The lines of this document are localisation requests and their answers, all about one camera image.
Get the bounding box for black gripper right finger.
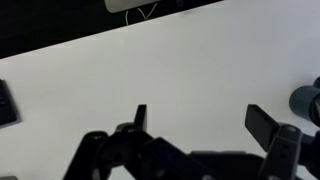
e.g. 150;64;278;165
245;104;302;180

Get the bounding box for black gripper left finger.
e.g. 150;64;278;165
116;104;147;133

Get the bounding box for dark green enamel mug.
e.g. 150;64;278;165
289;77;320;127

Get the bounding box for black keyboard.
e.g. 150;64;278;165
0;79;20;128

